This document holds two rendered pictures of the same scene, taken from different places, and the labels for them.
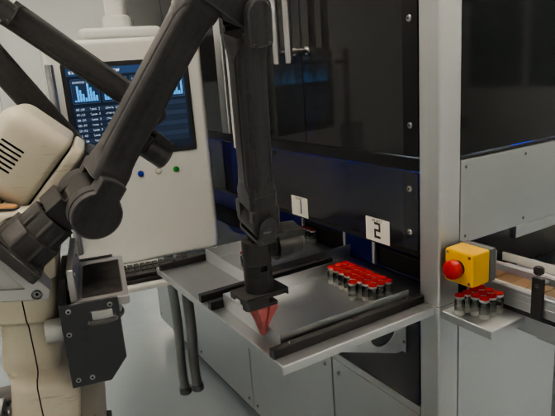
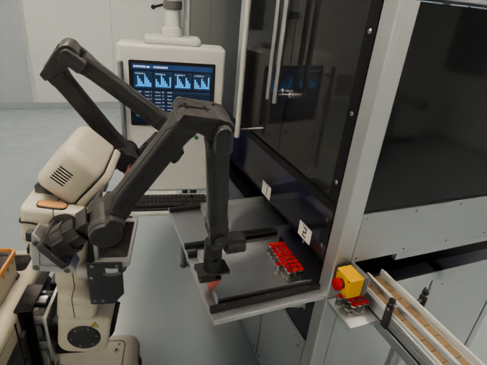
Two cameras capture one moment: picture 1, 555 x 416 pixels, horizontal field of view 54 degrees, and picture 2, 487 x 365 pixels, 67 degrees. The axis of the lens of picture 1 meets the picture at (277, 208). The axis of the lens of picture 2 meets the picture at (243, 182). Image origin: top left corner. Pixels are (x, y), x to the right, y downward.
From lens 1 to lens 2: 0.39 m
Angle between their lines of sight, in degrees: 14
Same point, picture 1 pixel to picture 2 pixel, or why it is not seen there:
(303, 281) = (252, 248)
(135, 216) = not seen: hidden behind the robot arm
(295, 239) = (239, 245)
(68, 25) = not seen: outside the picture
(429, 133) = (346, 195)
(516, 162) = (407, 216)
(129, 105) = (131, 178)
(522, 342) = not seen: hidden behind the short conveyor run
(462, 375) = (335, 332)
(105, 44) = (160, 48)
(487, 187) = (380, 231)
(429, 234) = (331, 253)
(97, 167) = (108, 210)
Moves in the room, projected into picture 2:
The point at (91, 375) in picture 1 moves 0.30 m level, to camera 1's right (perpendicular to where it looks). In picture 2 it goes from (101, 300) to (196, 318)
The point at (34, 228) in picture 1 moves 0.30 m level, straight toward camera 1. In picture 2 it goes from (67, 237) to (43, 337)
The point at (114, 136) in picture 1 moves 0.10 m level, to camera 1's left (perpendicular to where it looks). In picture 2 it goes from (120, 194) to (80, 187)
